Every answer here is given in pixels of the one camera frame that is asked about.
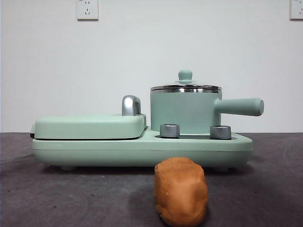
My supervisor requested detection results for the brown potato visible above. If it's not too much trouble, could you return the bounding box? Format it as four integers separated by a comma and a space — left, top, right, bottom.
153, 157, 209, 227

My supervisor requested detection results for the glass lid with green knob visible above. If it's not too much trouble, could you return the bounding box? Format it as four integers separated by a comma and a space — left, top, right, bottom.
151, 69, 222, 91

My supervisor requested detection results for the silver control knob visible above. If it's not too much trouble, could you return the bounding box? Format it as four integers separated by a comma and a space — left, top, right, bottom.
160, 123, 180, 138
209, 125, 232, 140

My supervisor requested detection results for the white wall socket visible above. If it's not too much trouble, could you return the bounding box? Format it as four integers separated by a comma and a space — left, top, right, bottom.
77, 0, 99, 21
290, 0, 303, 20

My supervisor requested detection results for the mint green breakfast machine base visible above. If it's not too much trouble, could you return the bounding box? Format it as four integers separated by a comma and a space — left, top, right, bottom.
32, 126, 253, 171

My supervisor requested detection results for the mint green pot with handle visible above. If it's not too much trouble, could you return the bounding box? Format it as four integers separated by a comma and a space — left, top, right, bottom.
150, 88, 265, 133

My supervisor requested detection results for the green hinged cover silver handle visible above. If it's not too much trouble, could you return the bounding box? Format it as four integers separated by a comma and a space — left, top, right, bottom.
30, 95, 148, 140

